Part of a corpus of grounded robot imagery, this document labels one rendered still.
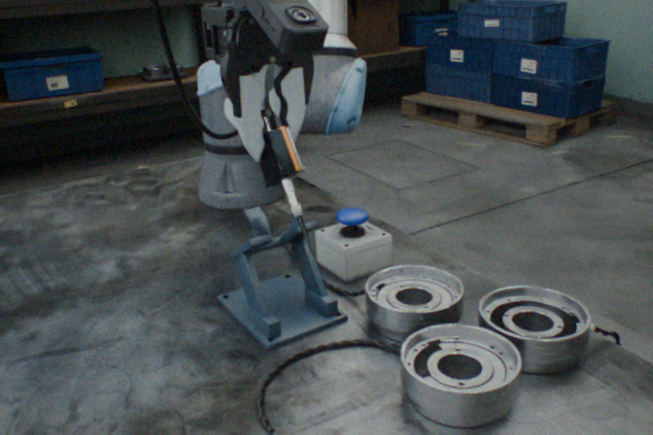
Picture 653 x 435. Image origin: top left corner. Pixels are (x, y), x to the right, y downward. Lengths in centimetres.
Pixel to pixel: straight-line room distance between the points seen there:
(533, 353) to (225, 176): 59
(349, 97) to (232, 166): 22
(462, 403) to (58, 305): 49
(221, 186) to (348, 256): 33
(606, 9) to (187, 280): 453
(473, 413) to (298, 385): 17
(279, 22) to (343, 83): 44
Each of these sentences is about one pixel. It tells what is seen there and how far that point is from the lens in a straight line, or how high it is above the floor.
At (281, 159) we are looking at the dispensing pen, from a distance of 65.
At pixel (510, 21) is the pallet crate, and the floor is 70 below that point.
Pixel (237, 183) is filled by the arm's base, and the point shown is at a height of 84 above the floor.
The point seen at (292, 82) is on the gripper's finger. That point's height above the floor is 106.
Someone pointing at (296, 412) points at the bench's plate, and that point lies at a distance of 62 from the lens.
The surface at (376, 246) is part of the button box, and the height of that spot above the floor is 84.
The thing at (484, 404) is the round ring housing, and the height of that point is 83.
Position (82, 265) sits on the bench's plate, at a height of 80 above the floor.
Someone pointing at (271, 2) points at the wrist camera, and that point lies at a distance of 59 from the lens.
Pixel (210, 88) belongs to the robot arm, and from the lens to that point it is 104.
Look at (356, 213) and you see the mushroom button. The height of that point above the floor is 87.
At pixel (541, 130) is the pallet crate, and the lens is 418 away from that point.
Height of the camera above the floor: 119
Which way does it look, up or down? 20 degrees down
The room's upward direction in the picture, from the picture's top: 2 degrees counter-clockwise
